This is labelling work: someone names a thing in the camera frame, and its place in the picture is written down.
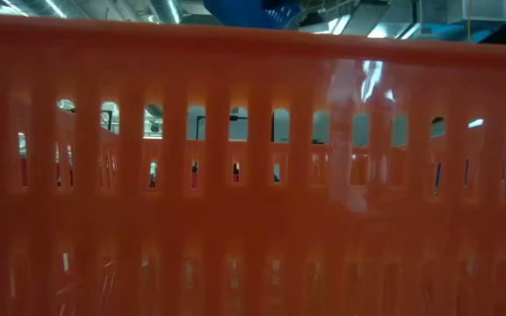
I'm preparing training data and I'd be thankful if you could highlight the orange plastic slotted basket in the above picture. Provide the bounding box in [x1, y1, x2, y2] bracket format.
[0, 12, 506, 316]

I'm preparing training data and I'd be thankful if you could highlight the blue plastic slotted basket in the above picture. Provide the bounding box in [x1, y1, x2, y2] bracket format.
[203, 0, 303, 31]

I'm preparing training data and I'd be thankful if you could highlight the bright ceiling light strip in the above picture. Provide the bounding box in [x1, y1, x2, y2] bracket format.
[365, 21, 422, 40]
[309, 15, 353, 35]

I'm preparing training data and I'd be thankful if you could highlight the grey rectangular air duct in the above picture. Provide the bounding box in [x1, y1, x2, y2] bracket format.
[419, 0, 506, 24]

